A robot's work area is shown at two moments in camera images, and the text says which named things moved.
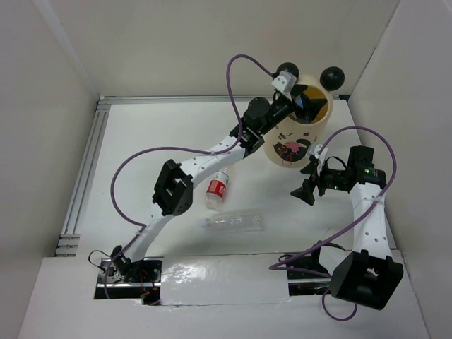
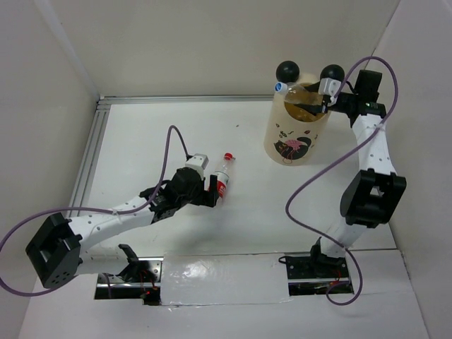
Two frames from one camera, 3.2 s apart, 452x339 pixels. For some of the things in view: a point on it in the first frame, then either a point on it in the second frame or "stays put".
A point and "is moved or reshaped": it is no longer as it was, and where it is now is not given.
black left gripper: [311, 109] to [207, 198]
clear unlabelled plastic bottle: [239, 222] is moved or reshaped
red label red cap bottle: [216, 190] stays put
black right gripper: [306, 193] to [315, 109]
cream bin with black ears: [289, 143] stays put
